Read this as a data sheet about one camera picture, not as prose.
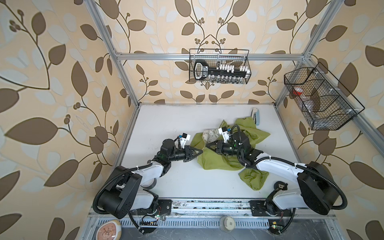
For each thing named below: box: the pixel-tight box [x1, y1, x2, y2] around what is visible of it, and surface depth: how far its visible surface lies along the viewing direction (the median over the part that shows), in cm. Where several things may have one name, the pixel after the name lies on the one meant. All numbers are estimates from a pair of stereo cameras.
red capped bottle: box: [292, 87, 303, 96], surface depth 84 cm
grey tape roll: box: [142, 178, 157, 190], surface depth 80 cm
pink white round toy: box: [95, 219, 122, 240], surface depth 68 cm
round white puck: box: [219, 215, 236, 233], surface depth 62 cm
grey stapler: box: [250, 107, 260, 126], surface depth 111 cm
